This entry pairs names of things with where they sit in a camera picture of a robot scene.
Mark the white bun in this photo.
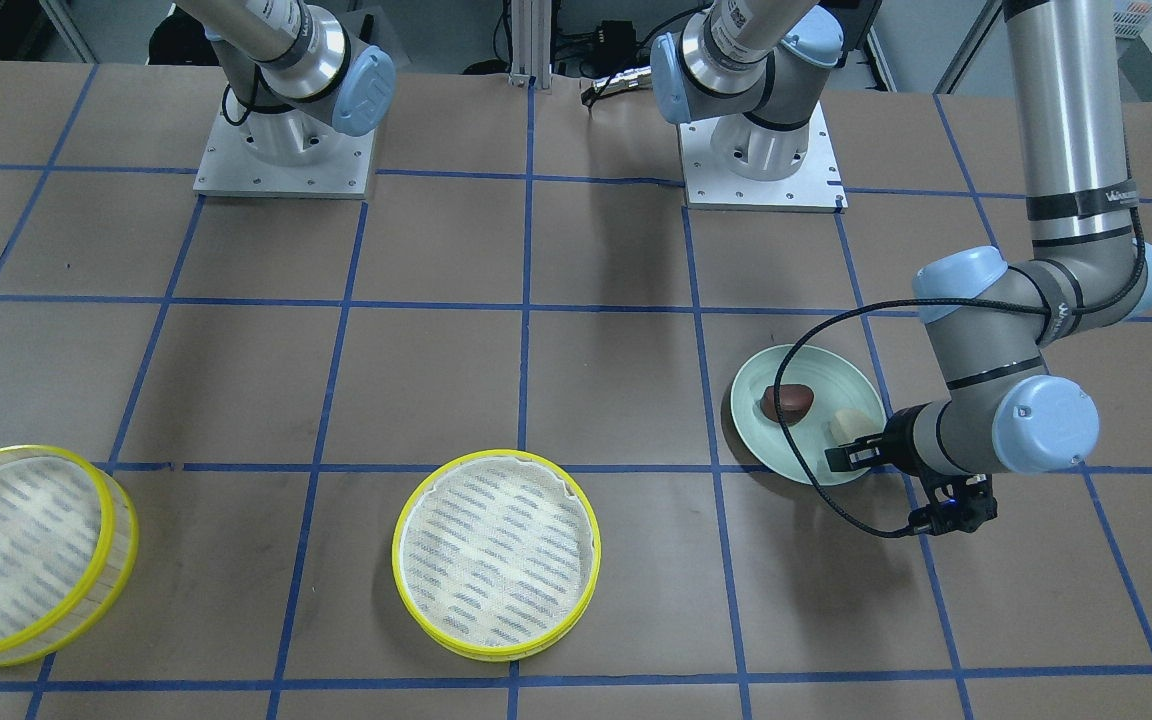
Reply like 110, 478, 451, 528
828, 407, 882, 447

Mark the brown bun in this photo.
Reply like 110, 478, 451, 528
759, 382, 814, 427

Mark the light green plate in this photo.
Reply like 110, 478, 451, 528
728, 344, 887, 487

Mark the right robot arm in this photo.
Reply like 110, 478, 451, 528
177, 1, 397, 137

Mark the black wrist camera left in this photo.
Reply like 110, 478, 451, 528
908, 470, 998, 536

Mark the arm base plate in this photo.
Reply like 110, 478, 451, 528
679, 103, 849, 214
194, 88, 379, 200

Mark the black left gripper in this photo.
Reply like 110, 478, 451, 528
826, 404, 925, 475

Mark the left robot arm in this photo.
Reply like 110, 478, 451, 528
650, 1, 1152, 477

